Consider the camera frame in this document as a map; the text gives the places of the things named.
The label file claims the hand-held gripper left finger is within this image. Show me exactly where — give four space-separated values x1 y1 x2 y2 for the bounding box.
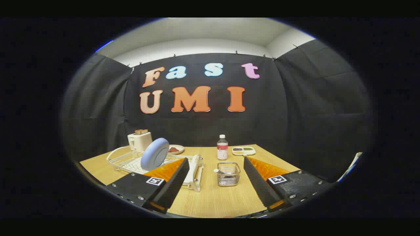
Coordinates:
106 158 190 214

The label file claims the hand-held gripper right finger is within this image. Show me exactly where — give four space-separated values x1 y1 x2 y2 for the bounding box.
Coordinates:
243 156 332 212

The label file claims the metal wire basket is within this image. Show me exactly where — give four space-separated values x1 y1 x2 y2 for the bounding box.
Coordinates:
217 162 241 187

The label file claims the blue plate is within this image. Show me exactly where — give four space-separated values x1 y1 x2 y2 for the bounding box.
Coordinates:
140 138 170 171

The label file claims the white wire dish rack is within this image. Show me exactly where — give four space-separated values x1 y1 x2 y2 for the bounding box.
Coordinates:
106 146 204 192

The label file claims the white divided food tray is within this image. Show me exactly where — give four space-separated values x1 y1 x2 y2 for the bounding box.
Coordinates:
232 146 256 156

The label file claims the clear bottle with red label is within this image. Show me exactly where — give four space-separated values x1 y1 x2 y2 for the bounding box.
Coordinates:
217 134 228 160

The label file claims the white toaster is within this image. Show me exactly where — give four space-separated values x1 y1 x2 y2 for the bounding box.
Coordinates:
127 131 153 153

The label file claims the black backdrop cloth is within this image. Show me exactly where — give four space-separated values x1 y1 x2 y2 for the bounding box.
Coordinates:
61 39 374 182

